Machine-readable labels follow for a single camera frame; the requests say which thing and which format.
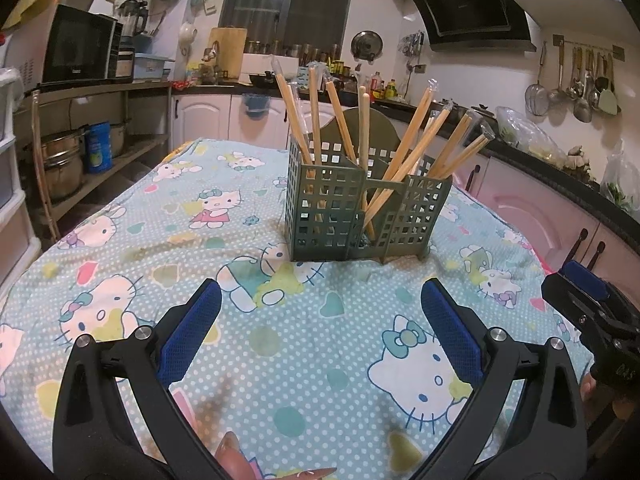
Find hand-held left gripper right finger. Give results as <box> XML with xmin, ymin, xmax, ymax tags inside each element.
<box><xmin>415</xmin><ymin>277</ymin><xmax>589</xmax><ymax>480</ymax></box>

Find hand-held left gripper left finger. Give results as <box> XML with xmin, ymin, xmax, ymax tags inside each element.
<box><xmin>51</xmin><ymin>277</ymin><xmax>223</xmax><ymax>480</ymax></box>

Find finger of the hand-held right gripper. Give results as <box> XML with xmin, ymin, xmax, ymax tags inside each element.
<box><xmin>564</xmin><ymin>260</ymin><xmax>640</xmax><ymax>324</ymax></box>
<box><xmin>541</xmin><ymin>271</ymin><xmax>614</xmax><ymax>334</ymax></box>

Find green plastic utensil holder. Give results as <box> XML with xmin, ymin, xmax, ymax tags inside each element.
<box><xmin>286</xmin><ymin>107</ymin><xmax>453</xmax><ymax>264</ymax></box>

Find bunch of wooden chopsticks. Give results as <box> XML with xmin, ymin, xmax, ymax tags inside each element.
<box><xmin>270</xmin><ymin>55</ymin><xmax>496</xmax><ymax>241</ymax></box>

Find row of hanging kitchen utensils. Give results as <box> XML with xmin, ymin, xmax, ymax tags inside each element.
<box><xmin>547</xmin><ymin>45</ymin><xmax>624</xmax><ymax>124</ymax></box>

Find person's left hand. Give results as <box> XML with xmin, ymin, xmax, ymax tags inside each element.
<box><xmin>214</xmin><ymin>429</ymin><xmax>337</xmax><ymax>480</ymax></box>

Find cartoon cat printed blanket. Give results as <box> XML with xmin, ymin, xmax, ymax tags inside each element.
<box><xmin>0</xmin><ymin>137</ymin><xmax>596</xmax><ymax>480</ymax></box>

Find clear plastic bag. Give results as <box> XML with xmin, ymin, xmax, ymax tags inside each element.
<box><xmin>600</xmin><ymin>140</ymin><xmax>640</xmax><ymax>212</ymax></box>

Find ginger pieces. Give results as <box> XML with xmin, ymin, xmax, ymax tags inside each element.
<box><xmin>565</xmin><ymin>146</ymin><xmax>594</xmax><ymax>177</ymax></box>

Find plastic bag of vegetables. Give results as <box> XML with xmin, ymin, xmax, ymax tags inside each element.
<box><xmin>495</xmin><ymin>106</ymin><xmax>557</xmax><ymax>164</ymax></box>

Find steel mesh strainer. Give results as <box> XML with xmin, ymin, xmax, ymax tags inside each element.
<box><xmin>525</xmin><ymin>42</ymin><xmax>550</xmax><ymax>117</ymax></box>

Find wooden shelf rack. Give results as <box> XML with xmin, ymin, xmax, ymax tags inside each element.
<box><xmin>15</xmin><ymin>80</ymin><xmax>173</xmax><ymax>241</ymax></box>

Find blue canister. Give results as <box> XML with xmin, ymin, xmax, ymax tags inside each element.
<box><xmin>85</xmin><ymin>121</ymin><xmax>114</xmax><ymax>171</ymax></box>

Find large steel pot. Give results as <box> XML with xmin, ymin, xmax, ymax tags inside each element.
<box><xmin>39</xmin><ymin>129</ymin><xmax>87</xmax><ymax>202</ymax></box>

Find white plastic drawer tower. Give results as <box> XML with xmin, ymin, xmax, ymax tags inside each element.
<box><xmin>0</xmin><ymin>67</ymin><xmax>43</xmax><ymax>286</ymax></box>

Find blue hanging bin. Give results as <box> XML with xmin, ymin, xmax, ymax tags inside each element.
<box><xmin>242</xmin><ymin>92</ymin><xmax>271</xmax><ymax>119</ymax></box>

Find row of sauce bottles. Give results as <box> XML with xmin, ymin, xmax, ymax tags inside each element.
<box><xmin>370</xmin><ymin>75</ymin><xmax>402</xmax><ymax>101</ymax></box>

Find light blue plastic box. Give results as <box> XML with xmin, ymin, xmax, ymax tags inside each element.
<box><xmin>134</xmin><ymin>52</ymin><xmax>176</xmax><ymax>82</ymax></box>

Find kitchen faucet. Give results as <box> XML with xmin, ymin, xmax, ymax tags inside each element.
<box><xmin>202</xmin><ymin>42</ymin><xmax>222</xmax><ymax>83</ymax></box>

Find small silver appliance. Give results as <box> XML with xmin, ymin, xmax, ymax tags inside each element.
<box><xmin>116</xmin><ymin>47</ymin><xmax>136</xmax><ymax>81</ymax></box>

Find white countertop box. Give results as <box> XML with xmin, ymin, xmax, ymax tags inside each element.
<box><xmin>243</xmin><ymin>53</ymin><xmax>301</xmax><ymax>81</ymax></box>

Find wooden cutting board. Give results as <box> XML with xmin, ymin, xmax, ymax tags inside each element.
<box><xmin>207</xmin><ymin>27</ymin><xmax>247</xmax><ymax>79</ymax></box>

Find small hanging tools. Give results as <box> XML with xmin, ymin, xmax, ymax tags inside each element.
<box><xmin>400</xmin><ymin>32</ymin><xmax>425</xmax><ymax>57</ymax></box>

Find steel pot lid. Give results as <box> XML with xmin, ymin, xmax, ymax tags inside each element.
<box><xmin>351</xmin><ymin>31</ymin><xmax>384</xmax><ymax>62</ymax></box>

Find black range hood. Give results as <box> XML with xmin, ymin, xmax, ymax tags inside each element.
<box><xmin>402</xmin><ymin>0</ymin><xmax>531</xmax><ymax>53</ymax></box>

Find black microwave oven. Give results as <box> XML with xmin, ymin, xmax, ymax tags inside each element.
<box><xmin>20</xmin><ymin>4</ymin><xmax>123</xmax><ymax>85</ymax></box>

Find black blender jug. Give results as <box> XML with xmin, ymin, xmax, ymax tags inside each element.
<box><xmin>119</xmin><ymin>0</ymin><xmax>150</xmax><ymax>39</ymax></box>

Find dark framed window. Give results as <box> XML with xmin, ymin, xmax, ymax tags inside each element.
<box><xmin>218</xmin><ymin>0</ymin><xmax>358</xmax><ymax>56</ymax></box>

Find round bamboo tray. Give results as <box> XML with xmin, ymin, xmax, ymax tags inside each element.
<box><xmin>0</xmin><ymin>0</ymin><xmax>56</xmax><ymax>31</ymax></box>

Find wall utensil rail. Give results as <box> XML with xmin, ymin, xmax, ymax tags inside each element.
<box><xmin>552</xmin><ymin>35</ymin><xmax>626</xmax><ymax>61</ymax></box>

